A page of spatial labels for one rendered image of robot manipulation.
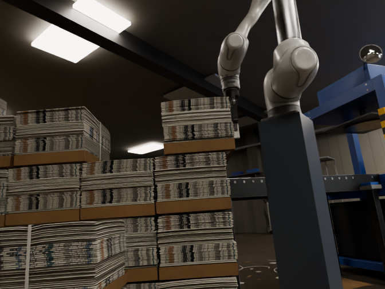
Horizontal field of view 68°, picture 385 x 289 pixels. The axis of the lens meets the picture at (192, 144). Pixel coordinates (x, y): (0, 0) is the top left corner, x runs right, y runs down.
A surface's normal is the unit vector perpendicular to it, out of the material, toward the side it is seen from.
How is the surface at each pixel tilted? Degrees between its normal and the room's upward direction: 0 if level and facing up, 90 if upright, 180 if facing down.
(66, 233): 90
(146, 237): 89
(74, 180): 90
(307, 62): 96
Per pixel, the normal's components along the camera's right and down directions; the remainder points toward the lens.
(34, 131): 0.00, -0.24
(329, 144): -0.62, -0.15
